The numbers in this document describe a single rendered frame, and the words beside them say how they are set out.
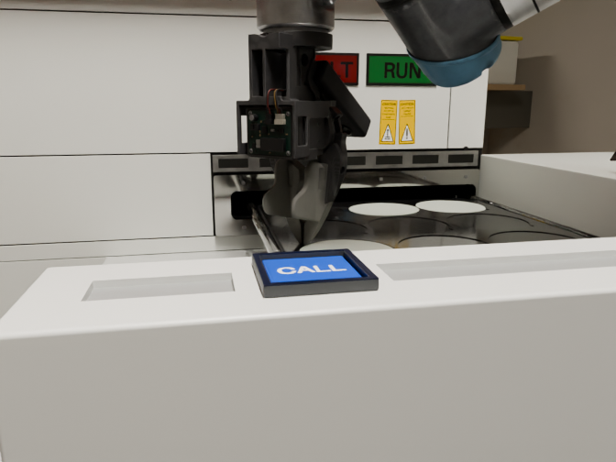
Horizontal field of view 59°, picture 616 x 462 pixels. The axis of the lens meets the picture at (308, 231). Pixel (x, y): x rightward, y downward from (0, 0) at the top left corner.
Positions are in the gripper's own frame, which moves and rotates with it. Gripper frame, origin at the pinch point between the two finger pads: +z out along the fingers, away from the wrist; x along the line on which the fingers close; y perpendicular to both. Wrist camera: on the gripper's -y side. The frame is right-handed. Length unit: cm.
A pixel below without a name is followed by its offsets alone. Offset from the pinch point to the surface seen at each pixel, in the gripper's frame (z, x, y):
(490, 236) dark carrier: 1.3, 15.5, -14.7
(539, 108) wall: -11, -42, -309
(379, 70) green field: -18.7, -8.1, -31.2
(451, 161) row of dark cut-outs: -4.2, 1.1, -40.5
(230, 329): -4.2, 17.7, 31.5
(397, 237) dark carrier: 1.3, 7.2, -7.4
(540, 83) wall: -26, -43, -310
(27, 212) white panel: 2.0, -45.3, 6.7
